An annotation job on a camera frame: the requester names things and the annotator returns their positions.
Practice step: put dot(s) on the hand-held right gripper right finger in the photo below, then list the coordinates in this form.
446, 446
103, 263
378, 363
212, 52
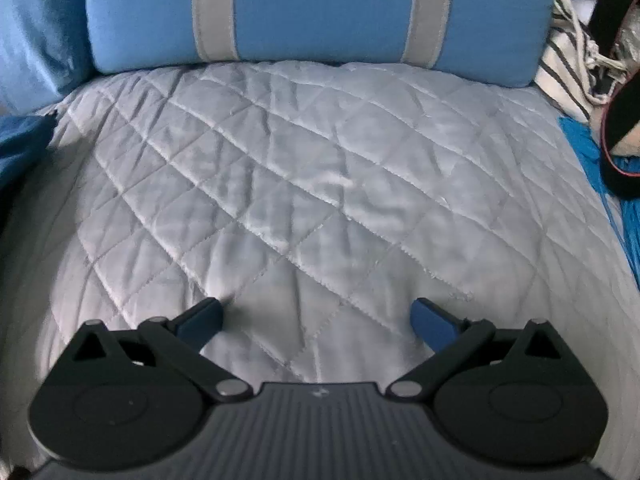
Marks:
435, 324

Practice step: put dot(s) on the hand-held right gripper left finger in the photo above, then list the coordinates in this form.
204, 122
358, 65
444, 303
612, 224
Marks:
202, 321

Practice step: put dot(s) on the blue and navy fleece jacket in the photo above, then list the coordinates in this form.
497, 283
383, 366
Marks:
20, 145

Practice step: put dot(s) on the grey quilted bedspread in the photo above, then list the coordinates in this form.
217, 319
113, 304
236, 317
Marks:
325, 175

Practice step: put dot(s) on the white black-striped cloth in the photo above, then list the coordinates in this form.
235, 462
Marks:
565, 60

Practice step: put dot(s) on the small blue grey-striped pillow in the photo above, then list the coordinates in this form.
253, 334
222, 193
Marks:
310, 15

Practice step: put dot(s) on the large blue grey-striped pillow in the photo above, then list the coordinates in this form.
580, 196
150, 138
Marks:
35, 40

